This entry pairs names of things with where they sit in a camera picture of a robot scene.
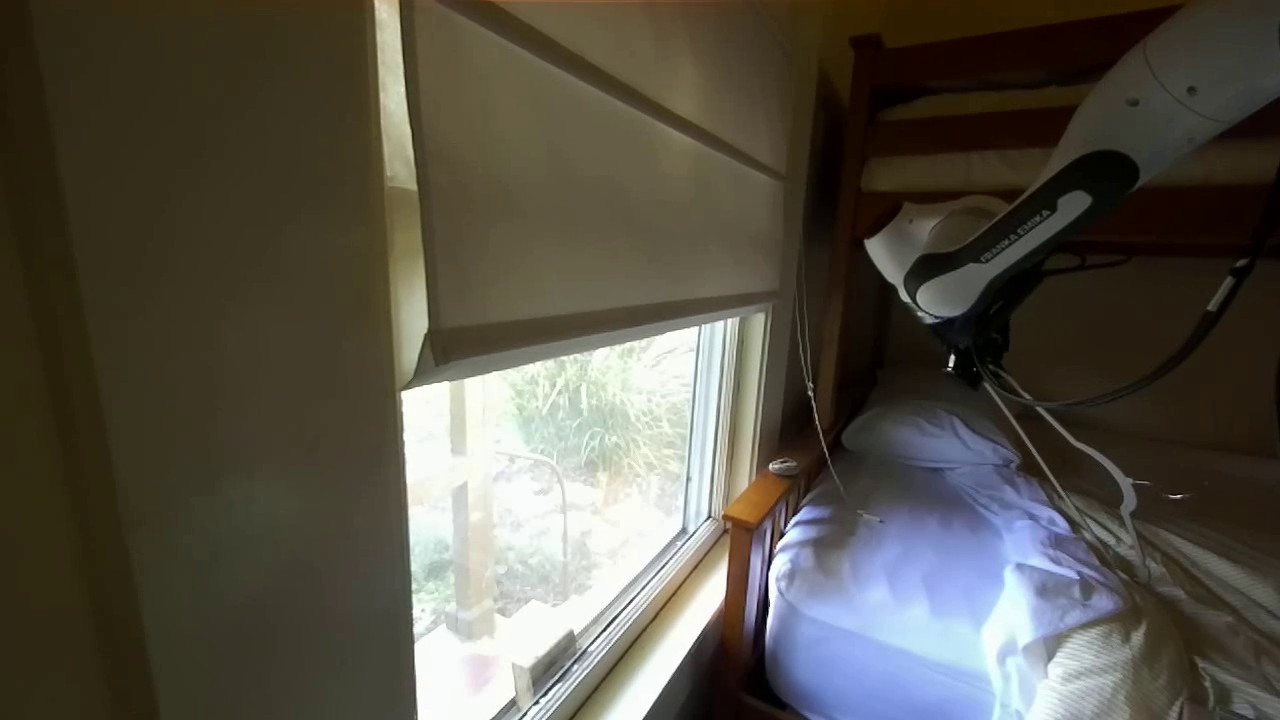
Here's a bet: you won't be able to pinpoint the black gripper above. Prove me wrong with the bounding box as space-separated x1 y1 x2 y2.
932 283 1034 397

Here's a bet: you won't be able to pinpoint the lavender bed sheet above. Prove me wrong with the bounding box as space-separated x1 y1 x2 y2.
760 444 1137 720

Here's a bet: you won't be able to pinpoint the lavender pillow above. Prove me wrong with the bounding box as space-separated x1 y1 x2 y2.
835 379 1027 476

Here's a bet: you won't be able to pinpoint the white bunk mattress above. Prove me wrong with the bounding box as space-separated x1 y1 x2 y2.
857 77 1280 198

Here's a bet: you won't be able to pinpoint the cream rumpled blanket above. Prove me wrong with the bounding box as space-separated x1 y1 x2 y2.
1018 436 1280 720

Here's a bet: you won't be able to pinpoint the beige roman window shade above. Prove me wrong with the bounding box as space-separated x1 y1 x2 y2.
366 0 809 392

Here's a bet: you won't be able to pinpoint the white framed window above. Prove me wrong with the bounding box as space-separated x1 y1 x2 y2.
394 303 779 720

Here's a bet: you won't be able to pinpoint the wooden bunk bed frame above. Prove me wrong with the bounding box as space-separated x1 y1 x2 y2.
714 0 1280 720

